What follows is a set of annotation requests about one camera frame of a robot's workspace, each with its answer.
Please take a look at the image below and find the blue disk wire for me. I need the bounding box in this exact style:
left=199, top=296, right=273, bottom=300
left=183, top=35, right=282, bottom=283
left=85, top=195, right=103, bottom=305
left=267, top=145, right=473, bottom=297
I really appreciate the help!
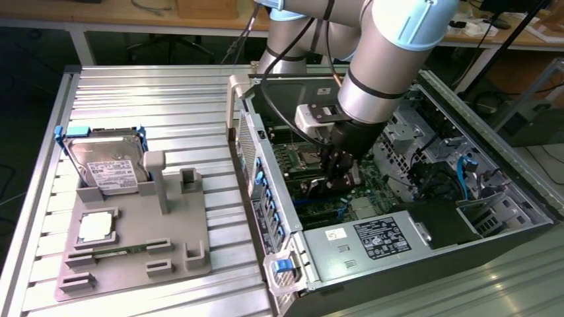
left=454, top=155, right=479, bottom=202

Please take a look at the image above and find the green RAM stick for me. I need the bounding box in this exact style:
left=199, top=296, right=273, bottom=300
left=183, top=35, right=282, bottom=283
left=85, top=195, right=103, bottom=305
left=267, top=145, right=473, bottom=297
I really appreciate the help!
left=89, top=243, right=150, bottom=260

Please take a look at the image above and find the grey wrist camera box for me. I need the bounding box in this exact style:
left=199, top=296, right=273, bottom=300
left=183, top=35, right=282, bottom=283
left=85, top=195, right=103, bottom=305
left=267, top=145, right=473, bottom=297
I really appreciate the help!
left=291, top=104, right=342, bottom=139

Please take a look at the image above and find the green motherboard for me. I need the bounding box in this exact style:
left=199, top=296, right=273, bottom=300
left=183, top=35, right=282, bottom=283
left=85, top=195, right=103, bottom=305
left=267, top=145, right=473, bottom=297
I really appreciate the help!
left=269, top=123, right=413, bottom=232

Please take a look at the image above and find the graphics card with silver bracket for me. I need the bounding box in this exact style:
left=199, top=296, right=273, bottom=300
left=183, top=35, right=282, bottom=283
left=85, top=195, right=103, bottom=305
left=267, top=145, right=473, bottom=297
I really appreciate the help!
left=302, top=176, right=353, bottom=201

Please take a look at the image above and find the silver CPU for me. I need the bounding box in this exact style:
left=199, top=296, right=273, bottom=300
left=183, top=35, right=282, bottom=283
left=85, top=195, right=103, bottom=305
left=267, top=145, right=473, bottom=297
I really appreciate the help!
left=77, top=213, right=115, bottom=247

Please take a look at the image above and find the black monitor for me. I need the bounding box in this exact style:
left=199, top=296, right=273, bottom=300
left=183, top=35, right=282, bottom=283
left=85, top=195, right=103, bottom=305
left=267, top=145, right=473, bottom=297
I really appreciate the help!
left=477, top=0, right=551, bottom=15

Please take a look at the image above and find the black office chair base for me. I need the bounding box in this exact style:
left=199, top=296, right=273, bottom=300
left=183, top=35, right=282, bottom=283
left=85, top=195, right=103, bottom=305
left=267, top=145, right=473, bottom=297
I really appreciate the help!
left=125, top=32, right=217, bottom=65

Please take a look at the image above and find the dark equipment box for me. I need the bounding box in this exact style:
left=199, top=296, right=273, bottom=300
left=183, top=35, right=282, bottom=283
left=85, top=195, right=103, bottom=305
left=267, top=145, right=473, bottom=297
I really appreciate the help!
left=499, top=98, right=564, bottom=148

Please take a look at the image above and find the black plastic shroud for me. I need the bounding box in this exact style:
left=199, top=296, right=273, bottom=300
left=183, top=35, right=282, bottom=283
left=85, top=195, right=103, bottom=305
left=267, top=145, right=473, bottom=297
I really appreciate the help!
left=389, top=199, right=483, bottom=250

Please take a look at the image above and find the black camera cable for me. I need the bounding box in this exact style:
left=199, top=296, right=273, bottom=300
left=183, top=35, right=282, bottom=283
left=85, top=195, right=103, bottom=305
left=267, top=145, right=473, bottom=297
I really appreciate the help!
left=258, top=0, right=342, bottom=149

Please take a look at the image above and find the grey parts rack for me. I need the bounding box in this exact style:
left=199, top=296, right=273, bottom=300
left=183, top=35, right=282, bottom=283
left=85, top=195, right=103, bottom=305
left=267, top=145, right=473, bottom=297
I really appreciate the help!
left=54, top=150, right=214, bottom=303

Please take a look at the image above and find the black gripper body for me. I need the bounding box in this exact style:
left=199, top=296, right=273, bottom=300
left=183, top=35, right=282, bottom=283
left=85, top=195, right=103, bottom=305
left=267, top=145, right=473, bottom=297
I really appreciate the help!
left=329, top=119, right=389, bottom=159

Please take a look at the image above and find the silver chipset heatsink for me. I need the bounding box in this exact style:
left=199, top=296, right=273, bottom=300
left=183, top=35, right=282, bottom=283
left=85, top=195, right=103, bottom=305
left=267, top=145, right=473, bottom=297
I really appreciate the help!
left=349, top=197, right=375, bottom=219

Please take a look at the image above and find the silver power supply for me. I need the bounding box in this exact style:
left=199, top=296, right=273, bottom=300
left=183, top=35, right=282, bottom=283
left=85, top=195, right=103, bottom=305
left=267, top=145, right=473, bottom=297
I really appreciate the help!
left=301, top=211, right=435, bottom=285

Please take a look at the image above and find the CPU socket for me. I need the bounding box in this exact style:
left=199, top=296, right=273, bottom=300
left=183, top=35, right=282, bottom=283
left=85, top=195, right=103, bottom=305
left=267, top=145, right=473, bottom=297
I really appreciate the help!
left=294, top=141, right=327, bottom=169

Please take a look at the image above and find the black stand pole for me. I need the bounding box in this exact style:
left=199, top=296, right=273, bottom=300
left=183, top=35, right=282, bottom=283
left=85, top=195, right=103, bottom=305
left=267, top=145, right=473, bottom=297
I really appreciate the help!
left=450, top=0, right=555, bottom=95

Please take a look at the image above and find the grey arm cable with plug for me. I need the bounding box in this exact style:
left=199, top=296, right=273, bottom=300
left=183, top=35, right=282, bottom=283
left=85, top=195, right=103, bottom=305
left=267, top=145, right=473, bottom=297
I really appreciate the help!
left=219, top=0, right=265, bottom=65

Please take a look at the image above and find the open black PC case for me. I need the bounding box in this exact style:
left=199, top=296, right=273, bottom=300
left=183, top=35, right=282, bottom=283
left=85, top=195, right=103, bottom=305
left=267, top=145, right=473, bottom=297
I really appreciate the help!
left=223, top=73, right=554, bottom=317

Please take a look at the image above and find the hard disk with blue rails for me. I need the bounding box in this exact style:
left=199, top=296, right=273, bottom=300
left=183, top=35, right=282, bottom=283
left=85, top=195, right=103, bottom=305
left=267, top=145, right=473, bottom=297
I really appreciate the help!
left=50, top=125, right=149, bottom=199

